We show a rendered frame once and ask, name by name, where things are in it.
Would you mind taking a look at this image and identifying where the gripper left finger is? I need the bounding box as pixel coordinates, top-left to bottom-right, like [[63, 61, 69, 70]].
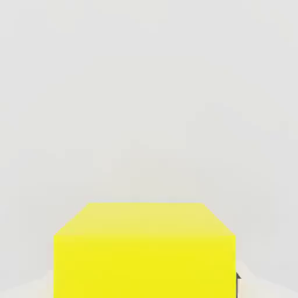
[[0, 268, 55, 298]]

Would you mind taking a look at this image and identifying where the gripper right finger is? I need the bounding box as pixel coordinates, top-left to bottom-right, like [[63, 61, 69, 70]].
[[235, 261, 298, 298]]

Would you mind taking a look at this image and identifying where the small yellow cube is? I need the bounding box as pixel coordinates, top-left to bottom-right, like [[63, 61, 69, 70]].
[[53, 202, 237, 298]]

